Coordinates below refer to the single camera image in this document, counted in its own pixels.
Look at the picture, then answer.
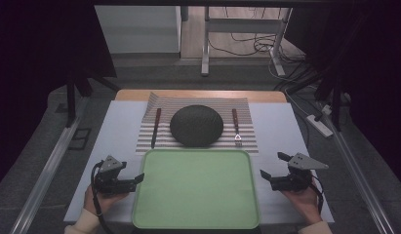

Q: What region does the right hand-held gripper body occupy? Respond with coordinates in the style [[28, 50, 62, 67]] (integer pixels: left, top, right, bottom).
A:
[[269, 152, 330, 193]]

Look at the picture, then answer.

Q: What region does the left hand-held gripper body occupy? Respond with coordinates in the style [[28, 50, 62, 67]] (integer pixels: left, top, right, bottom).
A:
[[93, 154, 138, 196]]

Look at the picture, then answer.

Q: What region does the person's left hand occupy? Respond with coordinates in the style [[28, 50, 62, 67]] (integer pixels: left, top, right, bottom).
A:
[[83, 184, 130, 216]]

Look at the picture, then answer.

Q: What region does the person's right hand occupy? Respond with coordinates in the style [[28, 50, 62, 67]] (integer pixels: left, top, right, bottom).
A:
[[280, 184, 323, 226]]

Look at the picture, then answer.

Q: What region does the white table cover sheet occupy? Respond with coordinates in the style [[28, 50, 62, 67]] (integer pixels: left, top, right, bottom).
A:
[[62, 99, 336, 225]]

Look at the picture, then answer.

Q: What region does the striped placemat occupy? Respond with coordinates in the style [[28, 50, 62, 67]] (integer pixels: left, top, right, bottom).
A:
[[135, 92, 260, 155]]

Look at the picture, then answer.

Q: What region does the white power strip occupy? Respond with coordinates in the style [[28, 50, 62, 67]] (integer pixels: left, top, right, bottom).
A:
[[305, 113, 335, 138]]

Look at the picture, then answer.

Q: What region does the green plastic tray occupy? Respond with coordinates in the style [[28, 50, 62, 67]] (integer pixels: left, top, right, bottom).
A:
[[131, 148, 261, 230]]

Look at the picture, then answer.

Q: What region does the black stand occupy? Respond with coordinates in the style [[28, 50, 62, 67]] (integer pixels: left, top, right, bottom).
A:
[[313, 72, 345, 133]]

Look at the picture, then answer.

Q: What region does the dark round plate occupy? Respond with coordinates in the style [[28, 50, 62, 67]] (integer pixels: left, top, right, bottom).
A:
[[169, 104, 224, 148]]

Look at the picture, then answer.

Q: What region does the dark curtain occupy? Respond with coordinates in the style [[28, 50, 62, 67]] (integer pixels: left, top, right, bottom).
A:
[[0, 0, 118, 191], [284, 0, 401, 181]]

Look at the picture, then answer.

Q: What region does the white cabinet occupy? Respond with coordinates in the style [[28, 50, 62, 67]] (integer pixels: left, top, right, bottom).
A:
[[94, 4, 183, 55]]

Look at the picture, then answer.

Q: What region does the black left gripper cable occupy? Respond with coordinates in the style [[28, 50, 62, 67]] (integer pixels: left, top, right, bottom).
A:
[[90, 160, 115, 234]]

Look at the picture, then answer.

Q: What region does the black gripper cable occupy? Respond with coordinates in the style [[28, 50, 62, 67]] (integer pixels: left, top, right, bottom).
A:
[[308, 175, 325, 216], [90, 160, 115, 234]]

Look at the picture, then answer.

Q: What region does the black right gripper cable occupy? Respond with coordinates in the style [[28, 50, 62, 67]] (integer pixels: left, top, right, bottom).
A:
[[308, 175, 325, 216]]

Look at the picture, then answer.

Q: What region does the brown-handled knife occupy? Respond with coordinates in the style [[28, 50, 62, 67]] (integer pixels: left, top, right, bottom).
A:
[[150, 107, 163, 150]]

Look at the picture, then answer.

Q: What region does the black floor bracket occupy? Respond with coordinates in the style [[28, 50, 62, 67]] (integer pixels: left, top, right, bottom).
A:
[[67, 127, 93, 151]]

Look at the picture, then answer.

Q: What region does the brown-handled fork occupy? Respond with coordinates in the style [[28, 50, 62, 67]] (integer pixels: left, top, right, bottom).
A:
[[231, 107, 243, 147]]

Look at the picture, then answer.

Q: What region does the metal rail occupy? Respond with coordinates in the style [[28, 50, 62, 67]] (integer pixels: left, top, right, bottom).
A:
[[10, 97, 90, 234], [316, 101, 397, 234]]

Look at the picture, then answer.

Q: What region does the tangle of floor cables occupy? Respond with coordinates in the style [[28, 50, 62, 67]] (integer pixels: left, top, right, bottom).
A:
[[208, 6, 319, 92]]

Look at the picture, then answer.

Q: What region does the white desk frame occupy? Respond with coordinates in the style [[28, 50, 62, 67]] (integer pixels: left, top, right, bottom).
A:
[[200, 6, 294, 78]]

